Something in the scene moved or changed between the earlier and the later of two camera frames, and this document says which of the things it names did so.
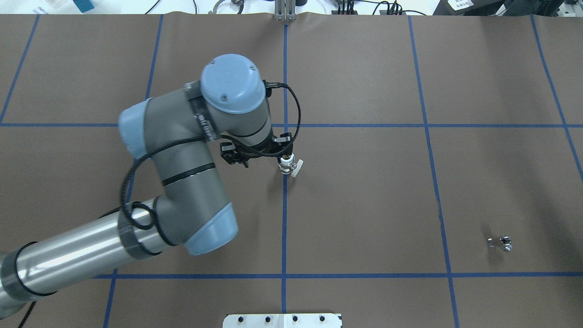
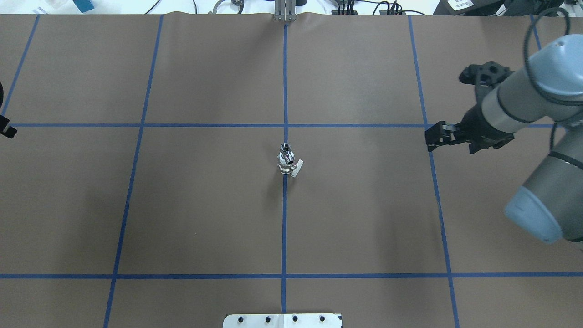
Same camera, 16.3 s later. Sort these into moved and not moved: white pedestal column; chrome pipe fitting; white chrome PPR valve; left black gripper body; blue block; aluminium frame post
Moved: left black gripper body; chrome pipe fitting
Not moved: white chrome PPR valve; aluminium frame post; white pedestal column; blue block
